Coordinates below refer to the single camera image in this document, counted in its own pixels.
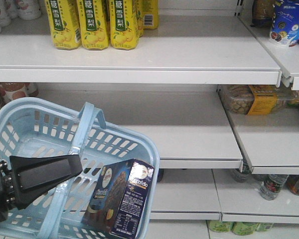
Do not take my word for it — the dark blue cookie box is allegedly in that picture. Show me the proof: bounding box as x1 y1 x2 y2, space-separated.
82 159 154 239

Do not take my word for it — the white store shelving unit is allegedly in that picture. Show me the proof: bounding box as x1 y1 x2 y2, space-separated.
0 0 299 239

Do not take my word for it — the middle yellow pear drink bottle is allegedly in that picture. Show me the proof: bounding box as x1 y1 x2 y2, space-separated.
77 0 109 50

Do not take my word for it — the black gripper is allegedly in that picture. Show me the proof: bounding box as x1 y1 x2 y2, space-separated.
0 154 82 222

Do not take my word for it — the blue cookie cup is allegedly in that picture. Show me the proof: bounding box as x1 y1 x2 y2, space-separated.
269 0 299 47

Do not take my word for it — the left yellow pear drink bottle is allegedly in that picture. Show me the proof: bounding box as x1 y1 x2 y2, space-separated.
45 0 81 50

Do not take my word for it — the clear cookie tub yellow label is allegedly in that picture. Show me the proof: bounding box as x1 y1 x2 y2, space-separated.
219 85 296 116

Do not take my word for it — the right yellow pear drink bottle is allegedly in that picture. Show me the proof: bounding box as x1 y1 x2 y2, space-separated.
109 0 139 50

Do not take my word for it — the yellow pear drink bottle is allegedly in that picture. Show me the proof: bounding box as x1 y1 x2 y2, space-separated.
77 0 109 50
109 0 139 50
45 0 81 50

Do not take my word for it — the light blue plastic basket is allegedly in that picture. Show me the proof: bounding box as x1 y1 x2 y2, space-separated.
0 97 160 239

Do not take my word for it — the clear water bottle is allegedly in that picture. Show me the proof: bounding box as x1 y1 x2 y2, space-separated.
259 174 289 201

